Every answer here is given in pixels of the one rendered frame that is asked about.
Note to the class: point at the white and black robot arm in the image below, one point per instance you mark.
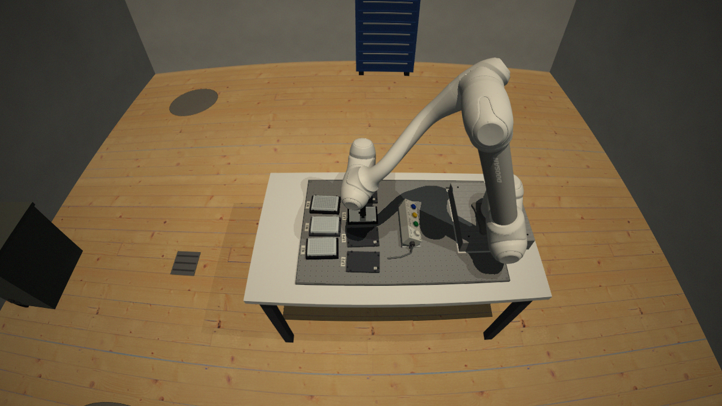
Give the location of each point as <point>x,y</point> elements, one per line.
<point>479,94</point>

